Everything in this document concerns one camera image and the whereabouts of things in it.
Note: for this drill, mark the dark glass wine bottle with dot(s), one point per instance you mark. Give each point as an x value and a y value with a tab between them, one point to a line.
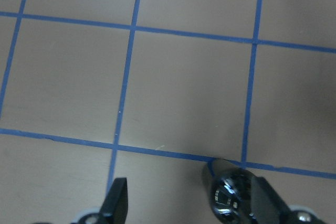
229	189

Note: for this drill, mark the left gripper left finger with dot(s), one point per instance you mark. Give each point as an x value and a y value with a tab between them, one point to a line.
115	206

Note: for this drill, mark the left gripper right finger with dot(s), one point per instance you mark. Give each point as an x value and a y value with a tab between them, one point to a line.
266	205

